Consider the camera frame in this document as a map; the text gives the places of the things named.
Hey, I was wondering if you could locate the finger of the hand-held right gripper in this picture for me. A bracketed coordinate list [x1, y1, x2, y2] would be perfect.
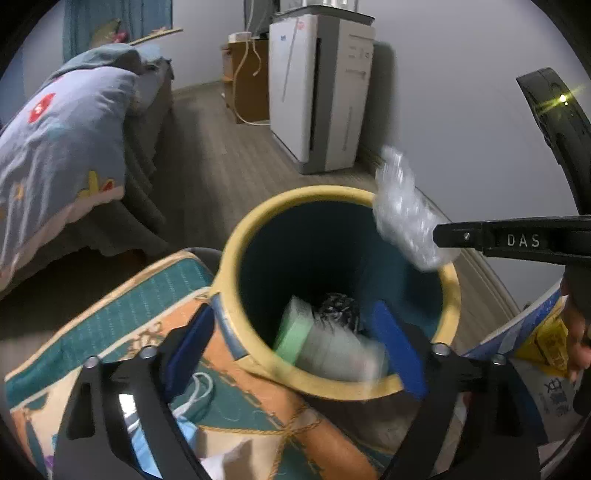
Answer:
[433, 213, 591, 269]

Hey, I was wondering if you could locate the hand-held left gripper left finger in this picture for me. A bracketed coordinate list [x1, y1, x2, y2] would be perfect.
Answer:
[53, 305, 218, 480]

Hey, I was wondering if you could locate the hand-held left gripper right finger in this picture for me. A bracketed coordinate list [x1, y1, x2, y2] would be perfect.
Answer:
[369, 300, 541, 480]

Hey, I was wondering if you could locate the blue face mask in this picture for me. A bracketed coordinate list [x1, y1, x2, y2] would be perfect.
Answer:
[122, 371, 216, 468]

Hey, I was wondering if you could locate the clear bubble wrap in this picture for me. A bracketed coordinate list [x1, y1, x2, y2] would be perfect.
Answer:
[372, 145, 462, 273]

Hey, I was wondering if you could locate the yellow rimmed blue bin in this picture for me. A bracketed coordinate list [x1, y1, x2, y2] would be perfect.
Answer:
[208, 185, 462, 400]

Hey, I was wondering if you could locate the person's right hand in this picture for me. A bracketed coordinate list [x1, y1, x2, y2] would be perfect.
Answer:
[560, 277, 591, 384]

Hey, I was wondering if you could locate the teal orange patterned mat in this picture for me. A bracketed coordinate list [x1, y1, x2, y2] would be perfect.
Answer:
[4, 249, 398, 480]

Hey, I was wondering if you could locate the black crumpled wrapper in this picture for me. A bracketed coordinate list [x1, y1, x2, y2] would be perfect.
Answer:
[318, 291, 363, 334]

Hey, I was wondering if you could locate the yellow packet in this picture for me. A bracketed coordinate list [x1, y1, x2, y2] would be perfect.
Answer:
[512, 300, 573, 371]

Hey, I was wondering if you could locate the white blue printed box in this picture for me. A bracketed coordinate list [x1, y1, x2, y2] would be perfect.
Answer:
[462, 281, 580, 457]

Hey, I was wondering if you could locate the dark grey bed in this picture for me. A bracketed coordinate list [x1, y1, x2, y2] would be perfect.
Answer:
[0, 58, 222, 303]

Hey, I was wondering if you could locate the bed with patterned quilt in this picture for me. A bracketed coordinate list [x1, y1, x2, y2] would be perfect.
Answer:
[0, 46, 145, 288]

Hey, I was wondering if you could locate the white air purifier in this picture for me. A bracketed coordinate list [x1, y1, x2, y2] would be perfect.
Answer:
[268, 4, 377, 176]

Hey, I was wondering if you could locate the wooden cabinet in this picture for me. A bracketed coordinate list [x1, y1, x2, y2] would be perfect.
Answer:
[222, 32, 273, 125]

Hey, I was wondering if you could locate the blue curtain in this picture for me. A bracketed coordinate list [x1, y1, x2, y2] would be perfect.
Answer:
[62, 0, 176, 52]

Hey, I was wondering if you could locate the white cable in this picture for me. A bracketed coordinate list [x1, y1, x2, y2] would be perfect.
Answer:
[233, 37, 271, 126]

